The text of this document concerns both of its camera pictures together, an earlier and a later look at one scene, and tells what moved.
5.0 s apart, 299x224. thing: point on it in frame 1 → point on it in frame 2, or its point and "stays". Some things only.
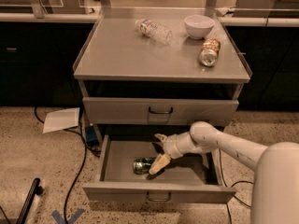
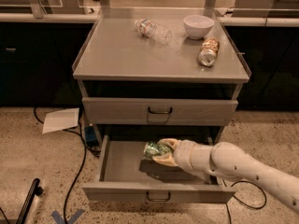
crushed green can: x=141 y=165 → x=153 y=148
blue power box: x=92 y=137 stays
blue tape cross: x=61 y=220 stays
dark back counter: x=38 y=50 stays
